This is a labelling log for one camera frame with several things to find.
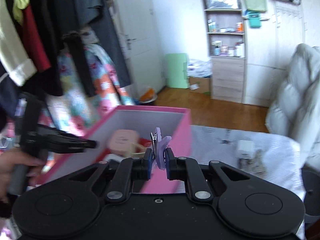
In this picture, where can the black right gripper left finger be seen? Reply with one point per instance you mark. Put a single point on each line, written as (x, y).
(86, 202)

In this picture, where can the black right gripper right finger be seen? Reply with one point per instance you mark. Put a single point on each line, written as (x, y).
(234, 203)

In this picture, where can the pink cardboard storage box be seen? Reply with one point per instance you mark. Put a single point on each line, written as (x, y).
(173, 122)

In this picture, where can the purple hair clip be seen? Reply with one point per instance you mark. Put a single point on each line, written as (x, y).
(159, 144)

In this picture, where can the white room door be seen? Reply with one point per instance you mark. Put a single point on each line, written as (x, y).
(138, 24)

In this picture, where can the person left hand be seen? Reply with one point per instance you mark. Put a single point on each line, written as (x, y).
(13, 157)

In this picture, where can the floral quilt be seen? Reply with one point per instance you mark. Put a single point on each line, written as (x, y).
(75, 112)

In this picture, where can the white power adapter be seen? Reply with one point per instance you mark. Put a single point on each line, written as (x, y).
(245, 149)

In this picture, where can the cream hanging garment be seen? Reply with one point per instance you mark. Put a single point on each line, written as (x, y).
(14, 58)

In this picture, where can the pink rounded square case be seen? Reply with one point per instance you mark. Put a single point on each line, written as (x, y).
(122, 141)

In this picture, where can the cream plastic hair claw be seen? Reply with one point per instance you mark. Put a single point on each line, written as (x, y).
(136, 150)

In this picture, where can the red hanging garment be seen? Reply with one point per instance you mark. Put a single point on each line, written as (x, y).
(32, 42)

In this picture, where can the grey puffer jacket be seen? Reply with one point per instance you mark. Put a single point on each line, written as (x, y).
(294, 112)

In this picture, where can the brown cardboard box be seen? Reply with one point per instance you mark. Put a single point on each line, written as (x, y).
(200, 85)

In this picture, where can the black hanging garment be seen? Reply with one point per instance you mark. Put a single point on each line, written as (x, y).
(45, 14)

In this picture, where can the dark grey hanging coat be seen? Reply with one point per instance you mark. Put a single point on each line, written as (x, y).
(95, 13)

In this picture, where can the light wooden wardrobe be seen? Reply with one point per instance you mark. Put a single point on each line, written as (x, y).
(270, 47)

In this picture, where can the teal small pouch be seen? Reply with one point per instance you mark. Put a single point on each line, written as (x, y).
(254, 19)

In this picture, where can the wooden shelf cabinet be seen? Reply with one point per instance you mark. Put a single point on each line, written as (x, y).
(226, 48)

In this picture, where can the green tote bag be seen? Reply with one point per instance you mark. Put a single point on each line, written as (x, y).
(256, 5)

